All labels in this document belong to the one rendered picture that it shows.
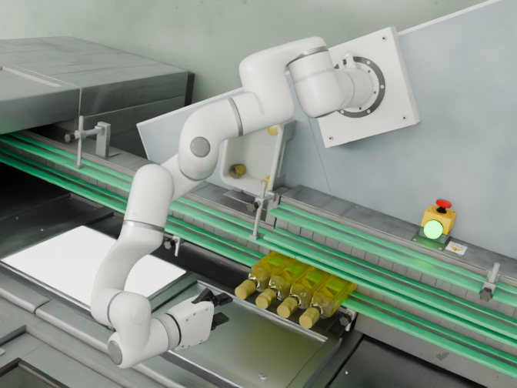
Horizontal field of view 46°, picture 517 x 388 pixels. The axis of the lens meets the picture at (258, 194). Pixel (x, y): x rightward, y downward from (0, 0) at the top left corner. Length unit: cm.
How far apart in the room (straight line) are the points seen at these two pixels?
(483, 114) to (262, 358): 80
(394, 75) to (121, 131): 121
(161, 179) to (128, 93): 121
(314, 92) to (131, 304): 57
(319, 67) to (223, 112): 23
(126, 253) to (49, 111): 96
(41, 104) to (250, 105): 98
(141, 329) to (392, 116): 81
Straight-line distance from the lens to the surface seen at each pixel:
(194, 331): 135
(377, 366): 165
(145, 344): 126
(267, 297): 147
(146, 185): 123
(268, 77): 129
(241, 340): 155
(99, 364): 148
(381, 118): 160
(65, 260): 180
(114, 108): 237
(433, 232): 159
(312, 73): 132
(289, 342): 158
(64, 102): 217
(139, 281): 172
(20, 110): 205
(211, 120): 125
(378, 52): 160
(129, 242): 123
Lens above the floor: 232
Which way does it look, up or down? 57 degrees down
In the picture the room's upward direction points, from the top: 119 degrees counter-clockwise
